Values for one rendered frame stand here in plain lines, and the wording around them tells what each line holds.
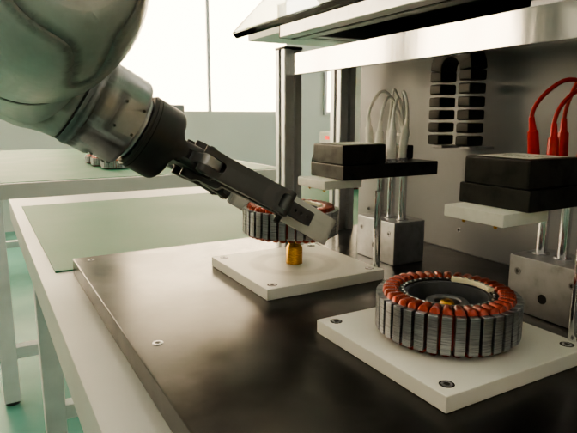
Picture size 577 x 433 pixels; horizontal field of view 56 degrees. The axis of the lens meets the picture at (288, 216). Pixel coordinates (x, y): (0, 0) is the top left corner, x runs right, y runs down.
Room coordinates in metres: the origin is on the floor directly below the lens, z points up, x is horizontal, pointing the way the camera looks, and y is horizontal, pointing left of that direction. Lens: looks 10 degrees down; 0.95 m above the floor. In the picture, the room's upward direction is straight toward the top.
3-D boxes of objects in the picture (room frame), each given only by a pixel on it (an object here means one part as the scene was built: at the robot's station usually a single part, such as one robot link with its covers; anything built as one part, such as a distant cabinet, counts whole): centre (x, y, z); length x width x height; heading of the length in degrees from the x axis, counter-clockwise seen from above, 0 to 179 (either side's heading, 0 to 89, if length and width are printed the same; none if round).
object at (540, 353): (0.41, -0.13, 0.78); 0.15 x 0.15 x 0.01; 30
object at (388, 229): (0.69, -0.13, 0.80); 0.08 x 0.05 x 0.06; 30
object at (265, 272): (0.62, -0.01, 0.78); 0.15 x 0.15 x 0.01; 30
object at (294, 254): (0.62, -0.01, 0.80); 0.02 x 0.02 x 0.03
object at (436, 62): (0.70, -0.22, 0.98); 0.07 x 0.05 x 0.13; 30
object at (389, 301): (0.41, -0.13, 0.80); 0.11 x 0.11 x 0.04
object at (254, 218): (0.62, 0.00, 0.83); 0.11 x 0.11 x 0.04
